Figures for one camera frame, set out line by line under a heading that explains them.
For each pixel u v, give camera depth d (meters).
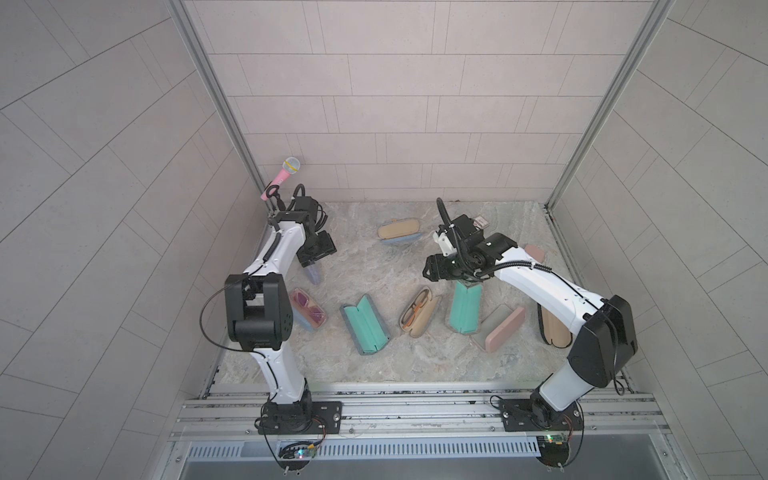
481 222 1.11
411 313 0.86
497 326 0.79
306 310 0.87
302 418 0.65
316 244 0.79
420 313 0.87
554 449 0.68
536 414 0.63
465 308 0.89
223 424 0.69
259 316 0.48
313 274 0.91
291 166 0.92
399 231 1.09
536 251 1.03
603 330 0.42
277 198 0.96
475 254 0.59
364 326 0.85
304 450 0.65
